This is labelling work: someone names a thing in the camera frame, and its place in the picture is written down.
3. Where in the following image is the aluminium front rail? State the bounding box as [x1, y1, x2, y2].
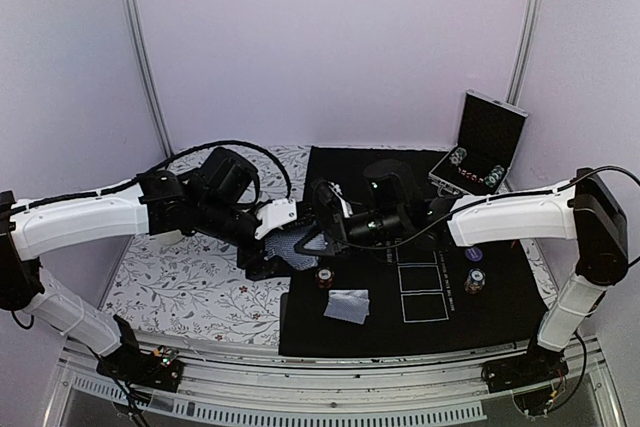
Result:
[42, 331, 631, 427]

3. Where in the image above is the right aluminium post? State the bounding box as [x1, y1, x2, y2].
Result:
[506, 0, 542, 105]

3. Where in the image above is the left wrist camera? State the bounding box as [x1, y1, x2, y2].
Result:
[254, 199, 297, 240]

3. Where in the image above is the floral tablecloth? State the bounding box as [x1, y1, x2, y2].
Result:
[102, 234, 289, 346]

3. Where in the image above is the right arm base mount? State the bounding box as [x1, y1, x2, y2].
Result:
[481, 344, 569, 417]

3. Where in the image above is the purple small blind button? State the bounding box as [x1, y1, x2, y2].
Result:
[464, 247, 483, 262]

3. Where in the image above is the blue card deck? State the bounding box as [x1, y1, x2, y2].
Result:
[264, 227, 319, 271]

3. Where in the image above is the blue white chip stack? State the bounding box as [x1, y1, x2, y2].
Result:
[464, 268, 486, 295]

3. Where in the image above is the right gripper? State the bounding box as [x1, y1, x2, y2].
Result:
[294, 208, 406, 261]

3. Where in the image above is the aluminium poker chip case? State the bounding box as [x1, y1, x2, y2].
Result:
[428, 90, 529, 196]

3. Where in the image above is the left chip stack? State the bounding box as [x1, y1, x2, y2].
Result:
[448, 147, 468, 167]

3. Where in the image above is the black poker mat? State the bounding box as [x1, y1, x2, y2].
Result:
[277, 145, 551, 359]

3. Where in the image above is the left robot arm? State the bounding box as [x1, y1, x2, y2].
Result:
[1, 141, 298, 381]

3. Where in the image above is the right chip stack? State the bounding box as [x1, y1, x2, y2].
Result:
[484, 165, 505, 189]

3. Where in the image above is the red black chip stack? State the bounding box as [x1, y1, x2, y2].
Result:
[315, 268, 334, 289]

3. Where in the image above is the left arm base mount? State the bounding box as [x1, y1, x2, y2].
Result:
[96, 315, 184, 393]

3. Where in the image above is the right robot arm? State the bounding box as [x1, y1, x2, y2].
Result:
[294, 165, 639, 383]

